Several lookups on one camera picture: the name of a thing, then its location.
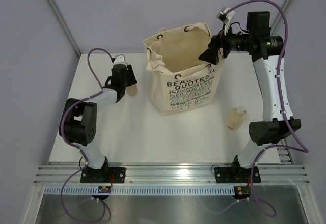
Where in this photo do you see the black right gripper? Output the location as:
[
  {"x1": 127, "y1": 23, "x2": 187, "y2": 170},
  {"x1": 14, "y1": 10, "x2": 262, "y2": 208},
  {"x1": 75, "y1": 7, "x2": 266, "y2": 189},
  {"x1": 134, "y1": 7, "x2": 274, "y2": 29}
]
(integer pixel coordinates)
[{"x1": 199, "y1": 22, "x2": 253, "y2": 65}]

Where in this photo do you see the beige pump bottle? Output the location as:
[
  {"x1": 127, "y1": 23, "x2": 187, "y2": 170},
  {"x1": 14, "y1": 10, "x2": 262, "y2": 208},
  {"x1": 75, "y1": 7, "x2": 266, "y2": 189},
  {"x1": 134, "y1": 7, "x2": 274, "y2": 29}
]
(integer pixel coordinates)
[{"x1": 126, "y1": 85, "x2": 138, "y2": 97}]

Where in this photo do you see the cream canvas tote bag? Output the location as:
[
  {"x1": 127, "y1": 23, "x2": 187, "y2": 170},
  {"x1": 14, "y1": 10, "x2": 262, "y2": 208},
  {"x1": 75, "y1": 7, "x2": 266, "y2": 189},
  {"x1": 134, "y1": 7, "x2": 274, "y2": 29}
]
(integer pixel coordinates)
[{"x1": 143, "y1": 22, "x2": 224, "y2": 116}]

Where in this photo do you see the cream pump lotion bottle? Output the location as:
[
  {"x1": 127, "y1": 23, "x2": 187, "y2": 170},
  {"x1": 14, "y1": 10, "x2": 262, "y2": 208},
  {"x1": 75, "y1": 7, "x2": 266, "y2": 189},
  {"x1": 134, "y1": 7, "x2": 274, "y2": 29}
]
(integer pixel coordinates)
[{"x1": 225, "y1": 106, "x2": 247, "y2": 131}]

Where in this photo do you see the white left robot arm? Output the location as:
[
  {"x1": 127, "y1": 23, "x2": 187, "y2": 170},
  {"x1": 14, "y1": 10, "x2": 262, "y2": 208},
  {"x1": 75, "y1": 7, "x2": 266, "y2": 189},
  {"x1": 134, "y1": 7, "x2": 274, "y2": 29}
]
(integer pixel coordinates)
[{"x1": 59, "y1": 63, "x2": 137, "y2": 184}]

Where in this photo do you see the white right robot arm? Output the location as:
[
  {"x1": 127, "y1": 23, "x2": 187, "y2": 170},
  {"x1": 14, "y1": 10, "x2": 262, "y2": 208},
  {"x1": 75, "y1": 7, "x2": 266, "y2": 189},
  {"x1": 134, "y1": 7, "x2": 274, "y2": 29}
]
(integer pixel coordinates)
[{"x1": 199, "y1": 8, "x2": 301, "y2": 183}]

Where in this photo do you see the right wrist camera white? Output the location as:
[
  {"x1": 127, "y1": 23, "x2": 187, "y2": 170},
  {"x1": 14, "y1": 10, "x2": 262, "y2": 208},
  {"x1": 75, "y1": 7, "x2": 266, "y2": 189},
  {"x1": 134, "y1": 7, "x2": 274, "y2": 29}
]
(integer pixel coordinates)
[{"x1": 216, "y1": 7, "x2": 235, "y2": 33}]

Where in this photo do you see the right aluminium frame post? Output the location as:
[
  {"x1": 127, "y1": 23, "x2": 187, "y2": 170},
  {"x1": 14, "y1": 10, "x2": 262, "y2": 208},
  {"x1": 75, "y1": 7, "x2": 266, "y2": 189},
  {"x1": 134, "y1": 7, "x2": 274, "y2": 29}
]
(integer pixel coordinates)
[{"x1": 256, "y1": 0, "x2": 306, "y2": 56}]

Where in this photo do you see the aluminium frame post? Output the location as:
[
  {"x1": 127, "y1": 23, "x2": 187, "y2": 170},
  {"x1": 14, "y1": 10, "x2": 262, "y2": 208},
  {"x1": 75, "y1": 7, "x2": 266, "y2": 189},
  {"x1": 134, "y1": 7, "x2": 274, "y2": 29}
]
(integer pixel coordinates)
[
  {"x1": 46, "y1": 0, "x2": 82, "y2": 58},
  {"x1": 256, "y1": 0, "x2": 306, "y2": 56}
]

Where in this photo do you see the left aluminium frame post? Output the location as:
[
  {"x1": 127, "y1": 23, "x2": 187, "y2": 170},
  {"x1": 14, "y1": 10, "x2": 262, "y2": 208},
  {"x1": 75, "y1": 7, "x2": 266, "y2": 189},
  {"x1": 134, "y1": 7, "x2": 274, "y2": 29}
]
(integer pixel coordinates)
[{"x1": 46, "y1": 0, "x2": 82, "y2": 58}]

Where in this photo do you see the white slotted cable duct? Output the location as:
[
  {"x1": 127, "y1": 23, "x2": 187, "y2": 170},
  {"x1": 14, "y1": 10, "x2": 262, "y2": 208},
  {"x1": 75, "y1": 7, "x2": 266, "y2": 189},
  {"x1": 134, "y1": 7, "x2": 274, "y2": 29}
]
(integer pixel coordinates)
[{"x1": 44, "y1": 185, "x2": 235, "y2": 196}]

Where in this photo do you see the aluminium mounting rail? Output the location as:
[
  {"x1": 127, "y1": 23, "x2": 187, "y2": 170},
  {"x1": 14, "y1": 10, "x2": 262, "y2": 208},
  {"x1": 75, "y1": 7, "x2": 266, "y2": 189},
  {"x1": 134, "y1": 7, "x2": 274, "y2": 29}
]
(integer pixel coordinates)
[{"x1": 33, "y1": 163, "x2": 310, "y2": 186}]

